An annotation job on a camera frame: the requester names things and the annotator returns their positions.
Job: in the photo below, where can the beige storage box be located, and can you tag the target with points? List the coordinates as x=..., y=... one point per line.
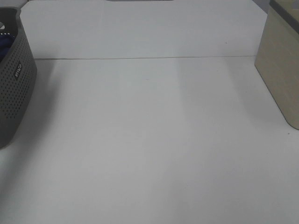
x=277, y=59

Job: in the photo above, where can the grey perforated plastic basket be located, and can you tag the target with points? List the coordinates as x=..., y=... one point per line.
x=17, y=75

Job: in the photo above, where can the blue microfibre towel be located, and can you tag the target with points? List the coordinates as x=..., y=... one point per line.
x=6, y=42

